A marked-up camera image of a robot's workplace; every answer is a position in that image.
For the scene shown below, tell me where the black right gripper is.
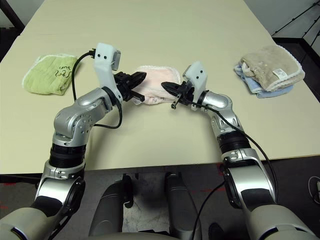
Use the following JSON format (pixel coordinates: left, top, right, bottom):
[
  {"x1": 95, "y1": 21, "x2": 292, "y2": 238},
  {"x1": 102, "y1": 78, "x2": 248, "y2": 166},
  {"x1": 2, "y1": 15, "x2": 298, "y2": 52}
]
[{"x1": 161, "y1": 81, "x2": 196, "y2": 110}]

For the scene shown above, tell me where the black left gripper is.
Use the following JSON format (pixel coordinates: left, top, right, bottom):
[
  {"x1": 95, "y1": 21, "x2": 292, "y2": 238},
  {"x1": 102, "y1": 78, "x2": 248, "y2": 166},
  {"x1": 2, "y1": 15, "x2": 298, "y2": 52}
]
[{"x1": 113, "y1": 71, "x2": 148, "y2": 102}]

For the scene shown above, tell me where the pink terry towel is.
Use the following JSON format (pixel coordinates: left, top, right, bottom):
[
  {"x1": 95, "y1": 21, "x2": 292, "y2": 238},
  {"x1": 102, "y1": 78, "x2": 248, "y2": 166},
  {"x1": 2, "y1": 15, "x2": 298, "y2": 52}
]
[{"x1": 132, "y1": 65, "x2": 182, "y2": 106}]

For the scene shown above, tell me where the light blue folded towel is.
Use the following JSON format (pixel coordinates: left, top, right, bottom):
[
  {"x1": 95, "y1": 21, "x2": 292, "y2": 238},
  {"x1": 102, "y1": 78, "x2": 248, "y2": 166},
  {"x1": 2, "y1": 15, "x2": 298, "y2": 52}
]
[{"x1": 233, "y1": 63, "x2": 295, "y2": 99}]

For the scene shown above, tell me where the green folded towel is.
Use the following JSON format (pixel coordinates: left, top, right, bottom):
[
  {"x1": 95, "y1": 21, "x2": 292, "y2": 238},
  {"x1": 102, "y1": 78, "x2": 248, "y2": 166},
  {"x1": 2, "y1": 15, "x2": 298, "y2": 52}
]
[{"x1": 21, "y1": 53, "x2": 78, "y2": 96}]

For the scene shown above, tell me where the beige folded towel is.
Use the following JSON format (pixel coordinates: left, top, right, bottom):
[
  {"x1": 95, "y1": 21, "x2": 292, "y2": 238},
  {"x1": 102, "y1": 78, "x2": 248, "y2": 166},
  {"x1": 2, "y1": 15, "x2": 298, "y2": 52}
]
[{"x1": 239, "y1": 44, "x2": 306, "y2": 92}]

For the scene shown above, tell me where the grey robot right leg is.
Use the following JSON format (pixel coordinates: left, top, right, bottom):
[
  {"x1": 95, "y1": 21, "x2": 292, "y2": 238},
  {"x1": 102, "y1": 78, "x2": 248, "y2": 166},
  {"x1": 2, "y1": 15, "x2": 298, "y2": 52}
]
[{"x1": 166, "y1": 172, "x2": 203, "y2": 240}]

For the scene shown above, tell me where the grey robot leg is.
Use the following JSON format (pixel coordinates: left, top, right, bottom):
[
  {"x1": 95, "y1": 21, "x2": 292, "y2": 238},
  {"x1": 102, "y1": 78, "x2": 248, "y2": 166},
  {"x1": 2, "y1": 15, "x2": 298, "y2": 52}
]
[
  {"x1": 88, "y1": 174, "x2": 135, "y2": 237},
  {"x1": 166, "y1": 172, "x2": 203, "y2": 240}
]

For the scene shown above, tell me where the grey robot left leg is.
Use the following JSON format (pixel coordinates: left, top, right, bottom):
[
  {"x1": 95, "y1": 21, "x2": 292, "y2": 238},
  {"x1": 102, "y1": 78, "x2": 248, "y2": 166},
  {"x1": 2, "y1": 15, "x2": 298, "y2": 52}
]
[{"x1": 88, "y1": 174, "x2": 135, "y2": 237}]

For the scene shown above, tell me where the black tripod stand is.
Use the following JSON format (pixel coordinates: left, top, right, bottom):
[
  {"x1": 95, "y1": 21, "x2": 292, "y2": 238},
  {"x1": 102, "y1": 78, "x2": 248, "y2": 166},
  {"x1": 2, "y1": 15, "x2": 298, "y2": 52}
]
[{"x1": 273, "y1": 4, "x2": 320, "y2": 47}]

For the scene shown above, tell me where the beige robot torso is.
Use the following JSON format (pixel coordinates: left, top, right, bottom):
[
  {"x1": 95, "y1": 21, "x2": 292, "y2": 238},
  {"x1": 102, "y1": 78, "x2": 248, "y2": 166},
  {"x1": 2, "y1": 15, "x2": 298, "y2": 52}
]
[{"x1": 82, "y1": 231, "x2": 188, "y2": 240}]

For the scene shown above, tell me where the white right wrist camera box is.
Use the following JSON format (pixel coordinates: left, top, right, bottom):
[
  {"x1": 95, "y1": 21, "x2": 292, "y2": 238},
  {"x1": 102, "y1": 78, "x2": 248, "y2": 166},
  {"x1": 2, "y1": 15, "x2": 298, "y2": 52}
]
[{"x1": 182, "y1": 60, "x2": 208, "y2": 111}]

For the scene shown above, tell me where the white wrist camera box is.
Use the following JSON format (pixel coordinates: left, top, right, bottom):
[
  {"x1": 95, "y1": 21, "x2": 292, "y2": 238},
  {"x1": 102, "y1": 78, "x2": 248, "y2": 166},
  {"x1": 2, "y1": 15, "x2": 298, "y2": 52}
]
[
  {"x1": 92, "y1": 42, "x2": 123, "y2": 101},
  {"x1": 182, "y1": 60, "x2": 208, "y2": 111}
]

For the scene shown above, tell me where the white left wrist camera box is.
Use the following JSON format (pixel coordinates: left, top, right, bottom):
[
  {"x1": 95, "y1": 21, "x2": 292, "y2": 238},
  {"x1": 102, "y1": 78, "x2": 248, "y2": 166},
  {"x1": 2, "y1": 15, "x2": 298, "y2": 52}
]
[{"x1": 92, "y1": 42, "x2": 123, "y2": 101}]

